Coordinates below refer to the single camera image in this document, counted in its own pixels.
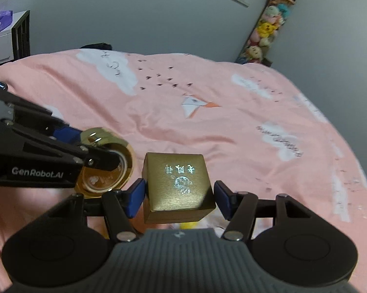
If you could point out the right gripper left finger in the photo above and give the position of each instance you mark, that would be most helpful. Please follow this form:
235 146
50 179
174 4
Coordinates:
117 207

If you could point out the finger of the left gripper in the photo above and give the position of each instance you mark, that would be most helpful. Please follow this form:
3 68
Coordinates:
99 158
67 135

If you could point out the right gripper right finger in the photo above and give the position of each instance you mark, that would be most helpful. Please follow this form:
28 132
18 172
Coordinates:
241 209

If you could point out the round gold tin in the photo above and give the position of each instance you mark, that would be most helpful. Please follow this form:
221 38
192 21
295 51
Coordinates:
93 182

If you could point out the yellow cap bottle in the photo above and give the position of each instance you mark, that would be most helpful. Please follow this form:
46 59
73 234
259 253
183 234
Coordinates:
188 225

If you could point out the gold square gift box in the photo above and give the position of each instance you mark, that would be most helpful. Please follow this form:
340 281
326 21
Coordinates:
178 188

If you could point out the pink cloud-print bed quilt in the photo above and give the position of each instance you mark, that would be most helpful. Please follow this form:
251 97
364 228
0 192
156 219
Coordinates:
255 129

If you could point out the white bedside cabinet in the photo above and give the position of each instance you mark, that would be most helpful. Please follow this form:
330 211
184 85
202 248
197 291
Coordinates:
15 39

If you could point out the purple tissue box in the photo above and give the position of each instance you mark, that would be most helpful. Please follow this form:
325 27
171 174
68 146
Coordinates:
1 19

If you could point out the hanging plush toy column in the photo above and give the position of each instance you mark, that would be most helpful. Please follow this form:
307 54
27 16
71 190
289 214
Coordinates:
260 40

